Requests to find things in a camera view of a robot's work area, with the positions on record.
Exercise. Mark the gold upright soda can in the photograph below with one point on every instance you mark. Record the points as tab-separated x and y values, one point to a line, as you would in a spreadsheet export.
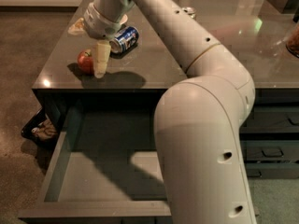
190	11

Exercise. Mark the open grey top drawer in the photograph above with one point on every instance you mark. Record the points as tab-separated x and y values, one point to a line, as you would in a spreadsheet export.
104	170

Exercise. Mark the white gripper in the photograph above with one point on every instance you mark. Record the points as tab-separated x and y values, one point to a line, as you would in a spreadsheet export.
97	26

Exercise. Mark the red apple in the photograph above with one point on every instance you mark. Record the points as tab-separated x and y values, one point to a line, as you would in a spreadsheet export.
85	62

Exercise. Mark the white bowl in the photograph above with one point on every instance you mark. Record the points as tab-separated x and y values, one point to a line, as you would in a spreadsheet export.
124	19

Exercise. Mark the brown jar at edge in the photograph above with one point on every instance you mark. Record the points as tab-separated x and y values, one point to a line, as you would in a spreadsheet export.
292	43

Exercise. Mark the blue soda can lying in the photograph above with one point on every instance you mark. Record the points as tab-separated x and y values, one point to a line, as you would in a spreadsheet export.
124	39

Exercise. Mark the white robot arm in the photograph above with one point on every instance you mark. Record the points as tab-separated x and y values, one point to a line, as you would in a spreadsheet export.
197	121

